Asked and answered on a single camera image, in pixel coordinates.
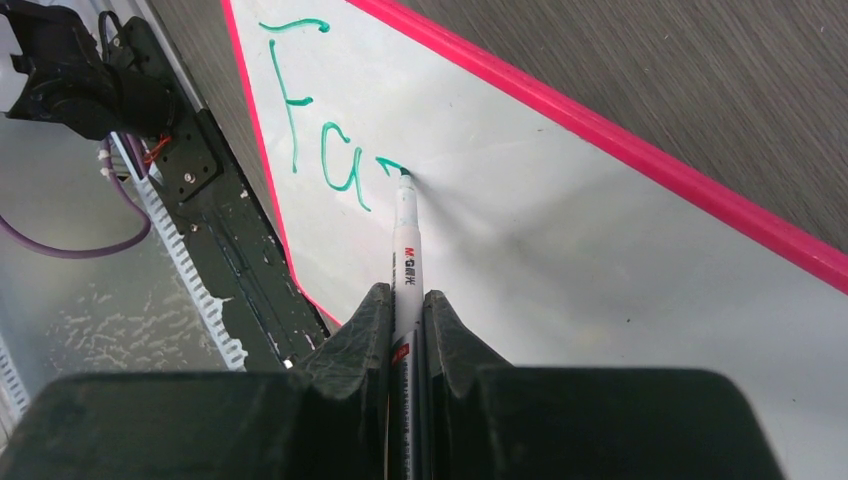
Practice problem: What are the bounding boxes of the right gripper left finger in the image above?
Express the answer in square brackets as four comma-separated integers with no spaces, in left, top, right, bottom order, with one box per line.
[1,283,393,479]

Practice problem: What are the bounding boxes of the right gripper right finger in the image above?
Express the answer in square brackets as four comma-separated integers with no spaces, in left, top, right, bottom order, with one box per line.
[423,290,783,479]

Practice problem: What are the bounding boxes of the green whiteboard marker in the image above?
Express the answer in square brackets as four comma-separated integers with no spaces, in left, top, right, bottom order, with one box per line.
[387,167,432,479]

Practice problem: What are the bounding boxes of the whiteboard with pink frame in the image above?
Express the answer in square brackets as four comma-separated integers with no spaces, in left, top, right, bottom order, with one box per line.
[222,1,847,479]

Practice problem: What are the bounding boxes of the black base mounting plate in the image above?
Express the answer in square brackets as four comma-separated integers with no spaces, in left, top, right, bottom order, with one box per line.
[98,12,329,371]

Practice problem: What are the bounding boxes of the aluminium slotted rail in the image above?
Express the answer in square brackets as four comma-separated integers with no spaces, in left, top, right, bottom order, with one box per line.
[129,172,250,372]

